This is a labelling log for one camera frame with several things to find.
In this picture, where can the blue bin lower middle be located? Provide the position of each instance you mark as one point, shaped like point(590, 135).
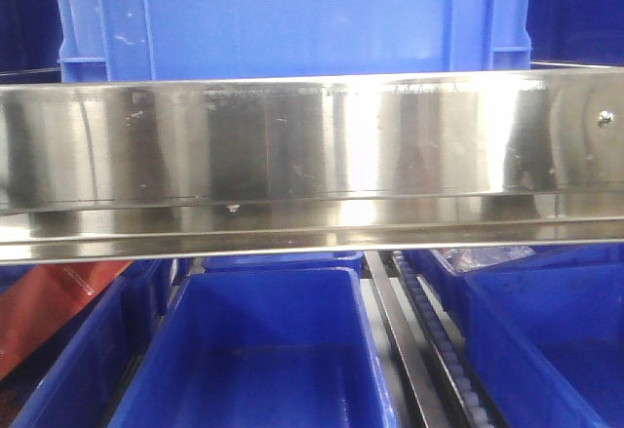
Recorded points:
point(284, 348)

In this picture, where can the plastic bag in bin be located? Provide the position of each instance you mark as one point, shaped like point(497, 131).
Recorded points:
point(469, 259)

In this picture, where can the large blue bin right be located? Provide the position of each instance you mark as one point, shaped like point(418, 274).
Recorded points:
point(140, 40)

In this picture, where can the blue bin lower right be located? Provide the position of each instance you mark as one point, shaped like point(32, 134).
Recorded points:
point(543, 334)

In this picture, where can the lower roller track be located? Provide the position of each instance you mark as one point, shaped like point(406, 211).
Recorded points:
point(458, 387)

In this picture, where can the red package in bin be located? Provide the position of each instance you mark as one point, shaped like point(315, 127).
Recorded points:
point(46, 298)

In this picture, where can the blue bin lower left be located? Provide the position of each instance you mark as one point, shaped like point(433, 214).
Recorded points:
point(73, 378)

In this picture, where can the lower steel divider rail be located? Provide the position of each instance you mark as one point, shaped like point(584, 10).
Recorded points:
point(419, 396)

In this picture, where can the steel front shelf rail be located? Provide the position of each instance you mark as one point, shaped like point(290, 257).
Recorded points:
point(111, 170)

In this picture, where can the rail screw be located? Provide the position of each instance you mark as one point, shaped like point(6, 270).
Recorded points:
point(605, 118)

